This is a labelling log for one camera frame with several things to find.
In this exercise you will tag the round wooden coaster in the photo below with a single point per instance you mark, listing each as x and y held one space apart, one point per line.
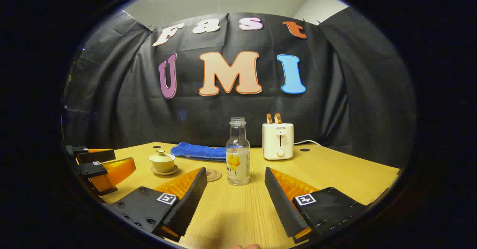
214 176

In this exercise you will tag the cream ceramic saucer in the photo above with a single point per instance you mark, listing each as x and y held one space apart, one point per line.
172 171

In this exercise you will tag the cream teacup lid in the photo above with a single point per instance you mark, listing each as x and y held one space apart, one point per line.
161 155

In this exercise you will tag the toast bread slice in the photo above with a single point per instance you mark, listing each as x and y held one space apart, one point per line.
278 118
269 119

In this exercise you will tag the clear glass water bottle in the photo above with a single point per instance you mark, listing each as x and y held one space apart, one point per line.
237 167

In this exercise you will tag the black backdrop cloth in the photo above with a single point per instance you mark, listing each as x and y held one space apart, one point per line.
335 92

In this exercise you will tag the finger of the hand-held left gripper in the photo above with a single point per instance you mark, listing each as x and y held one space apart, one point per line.
91 169
97 156

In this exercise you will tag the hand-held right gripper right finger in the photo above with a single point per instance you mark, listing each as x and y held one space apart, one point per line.
281 200

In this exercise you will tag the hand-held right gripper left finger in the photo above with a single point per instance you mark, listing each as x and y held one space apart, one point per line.
190 198

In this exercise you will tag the cream white toaster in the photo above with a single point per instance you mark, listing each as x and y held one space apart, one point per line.
277 141

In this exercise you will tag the cream ceramic teacup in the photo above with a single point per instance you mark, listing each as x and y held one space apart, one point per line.
162 166

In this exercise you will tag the blue folded towel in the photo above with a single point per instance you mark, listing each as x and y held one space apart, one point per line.
197 152

